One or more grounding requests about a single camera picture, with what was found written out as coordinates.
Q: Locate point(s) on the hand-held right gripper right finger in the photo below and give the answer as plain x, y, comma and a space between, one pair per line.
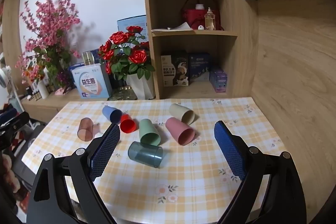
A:
229, 150

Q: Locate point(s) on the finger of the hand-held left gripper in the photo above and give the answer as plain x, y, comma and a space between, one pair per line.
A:
16, 121

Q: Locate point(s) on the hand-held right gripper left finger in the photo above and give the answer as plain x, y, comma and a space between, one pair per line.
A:
105, 150

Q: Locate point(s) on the translucent brown cup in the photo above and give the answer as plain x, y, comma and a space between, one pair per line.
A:
85, 129

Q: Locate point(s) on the red plastic cup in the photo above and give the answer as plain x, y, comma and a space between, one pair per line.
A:
128, 124

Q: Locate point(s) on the blue plastic cup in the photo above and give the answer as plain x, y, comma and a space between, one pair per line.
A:
110, 112

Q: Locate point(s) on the translucent grey-blue cup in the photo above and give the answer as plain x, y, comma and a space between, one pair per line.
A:
144, 154

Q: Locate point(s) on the green plastic cup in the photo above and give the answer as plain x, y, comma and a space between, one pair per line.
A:
148, 132

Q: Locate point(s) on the pink plastic cup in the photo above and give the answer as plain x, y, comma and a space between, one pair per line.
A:
179, 129

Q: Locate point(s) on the beige plastic cup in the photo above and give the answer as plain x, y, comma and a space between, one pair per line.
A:
181, 112

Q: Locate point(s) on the low wooden cabinet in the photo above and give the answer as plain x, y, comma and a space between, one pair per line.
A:
39, 108

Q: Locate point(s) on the white plastic bottle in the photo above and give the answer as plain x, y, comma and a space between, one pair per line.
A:
43, 88

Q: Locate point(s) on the yellow checkered tablecloth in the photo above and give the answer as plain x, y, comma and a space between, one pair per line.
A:
183, 176

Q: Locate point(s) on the dark patterned cloth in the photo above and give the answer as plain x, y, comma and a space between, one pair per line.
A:
10, 176

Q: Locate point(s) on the green glass dish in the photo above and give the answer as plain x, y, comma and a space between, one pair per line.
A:
122, 94

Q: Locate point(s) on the blue and white carton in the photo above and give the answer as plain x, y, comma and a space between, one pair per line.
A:
90, 82

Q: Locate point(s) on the purple box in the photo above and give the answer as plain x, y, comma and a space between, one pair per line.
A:
218, 79

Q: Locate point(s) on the white paper flower pot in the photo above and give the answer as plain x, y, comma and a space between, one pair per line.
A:
141, 87

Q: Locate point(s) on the dark blue box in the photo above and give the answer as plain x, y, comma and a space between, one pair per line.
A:
199, 66

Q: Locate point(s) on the gold metal can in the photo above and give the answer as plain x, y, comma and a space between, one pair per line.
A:
88, 58

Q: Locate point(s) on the wooden shelf unit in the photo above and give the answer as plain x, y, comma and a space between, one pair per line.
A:
236, 56

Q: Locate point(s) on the dark bear print box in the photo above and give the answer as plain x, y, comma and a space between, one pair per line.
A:
181, 69

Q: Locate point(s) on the pink blossom bouquet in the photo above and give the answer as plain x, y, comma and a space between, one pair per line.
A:
52, 29

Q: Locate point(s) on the white snack box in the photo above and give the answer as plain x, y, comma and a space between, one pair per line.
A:
166, 69

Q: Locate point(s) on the red rose bouquet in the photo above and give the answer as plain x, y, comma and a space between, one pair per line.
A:
119, 37

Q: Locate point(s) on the small white round cap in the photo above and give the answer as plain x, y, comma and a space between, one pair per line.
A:
201, 27

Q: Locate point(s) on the light blue flat box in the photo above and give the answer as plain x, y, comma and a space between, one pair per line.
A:
126, 26

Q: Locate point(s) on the clear perfume bottle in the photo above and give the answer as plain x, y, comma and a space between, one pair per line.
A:
209, 20

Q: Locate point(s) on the white paper sheets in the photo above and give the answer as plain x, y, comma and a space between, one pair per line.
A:
181, 27

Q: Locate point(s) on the red gift basket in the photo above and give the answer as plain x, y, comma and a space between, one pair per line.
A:
191, 16

